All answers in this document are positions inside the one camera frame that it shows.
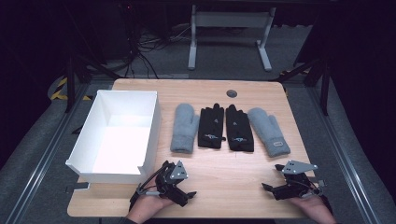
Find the black metal stand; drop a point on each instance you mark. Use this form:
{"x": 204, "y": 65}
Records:
{"x": 325, "y": 87}
{"x": 70, "y": 84}

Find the white metal desk frame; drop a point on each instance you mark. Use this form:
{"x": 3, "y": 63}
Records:
{"x": 230, "y": 19}

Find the yellow black floor tape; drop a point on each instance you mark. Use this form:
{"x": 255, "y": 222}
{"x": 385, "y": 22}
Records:
{"x": 57, "y": 91}

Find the white box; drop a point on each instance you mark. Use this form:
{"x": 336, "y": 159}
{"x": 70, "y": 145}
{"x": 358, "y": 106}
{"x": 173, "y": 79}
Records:
{"x": 118, "y": 140}

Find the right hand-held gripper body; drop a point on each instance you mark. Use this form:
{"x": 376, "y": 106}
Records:
{"x": 295, "y": 186}

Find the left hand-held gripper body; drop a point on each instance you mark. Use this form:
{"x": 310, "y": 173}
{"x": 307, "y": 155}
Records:
{"x": 174, "y": 186}

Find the grey round table grommet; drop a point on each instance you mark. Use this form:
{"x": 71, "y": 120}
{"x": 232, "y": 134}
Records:
{"x": 231, "y": 93}

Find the grey metal floor rail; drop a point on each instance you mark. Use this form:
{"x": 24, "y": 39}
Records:
{"x": 345, "y": 161}
{"x": 46, "y": 155}

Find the grey mitten with label patch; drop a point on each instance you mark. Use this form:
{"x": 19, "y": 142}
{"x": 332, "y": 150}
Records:
{"x": 267, "y": 130}

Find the person's right hand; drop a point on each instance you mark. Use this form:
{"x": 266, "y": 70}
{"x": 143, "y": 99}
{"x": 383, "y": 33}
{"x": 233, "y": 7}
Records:
{"x": 314, "y": 210}

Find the person's left hand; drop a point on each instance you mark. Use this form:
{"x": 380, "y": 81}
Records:
{"x": 146, "y": 207}

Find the black glove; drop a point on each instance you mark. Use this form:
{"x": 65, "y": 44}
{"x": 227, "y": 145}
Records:
{"x": 239, "y": 130}
{"x": 211, "y": 127}

